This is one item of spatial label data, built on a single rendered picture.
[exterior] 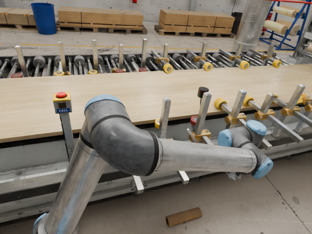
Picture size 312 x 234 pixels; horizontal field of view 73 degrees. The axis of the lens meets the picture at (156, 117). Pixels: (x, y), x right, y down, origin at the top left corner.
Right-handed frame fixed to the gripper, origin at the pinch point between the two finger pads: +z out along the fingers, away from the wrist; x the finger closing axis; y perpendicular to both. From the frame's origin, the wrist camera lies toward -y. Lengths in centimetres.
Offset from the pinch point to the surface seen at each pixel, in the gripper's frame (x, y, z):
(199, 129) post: -4.1, -31.0, -9.0
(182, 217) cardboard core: -5, -21, 75
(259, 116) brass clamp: 42, -30, -13
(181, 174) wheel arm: -26.0, -7.7, 0.0
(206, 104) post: -4.4, -31.0, -27.7
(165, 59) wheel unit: 15, -139, -13
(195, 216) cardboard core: 6, -19, 76
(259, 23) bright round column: 280, -302, -20
